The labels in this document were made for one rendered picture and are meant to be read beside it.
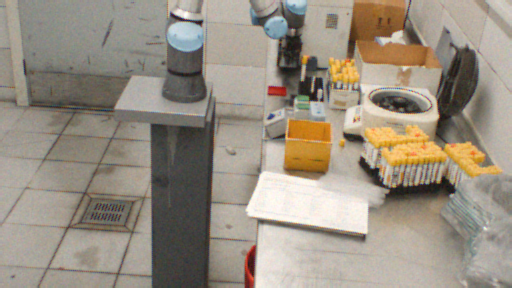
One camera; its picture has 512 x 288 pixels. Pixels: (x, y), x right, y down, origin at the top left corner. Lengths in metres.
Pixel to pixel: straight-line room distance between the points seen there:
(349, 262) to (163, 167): 0.91
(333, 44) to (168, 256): 1.03
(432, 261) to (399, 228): 0.14
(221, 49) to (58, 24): 0.97
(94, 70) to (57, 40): 0.28
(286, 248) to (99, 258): 1.52
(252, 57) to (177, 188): 1.87
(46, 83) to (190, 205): 2.13
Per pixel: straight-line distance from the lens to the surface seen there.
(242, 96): 4.13
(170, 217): 2.36
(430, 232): 1.73
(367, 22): 2.99
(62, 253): 3.03
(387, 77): 2.37
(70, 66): 4.18
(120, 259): 2.96
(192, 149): 2.21
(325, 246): 1.60
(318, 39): 2.60
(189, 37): 2.11
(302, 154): 1.87
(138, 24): 3.98
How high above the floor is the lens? 1.82
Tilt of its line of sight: 28 degrees down
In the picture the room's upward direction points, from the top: 4 degrees clockwise
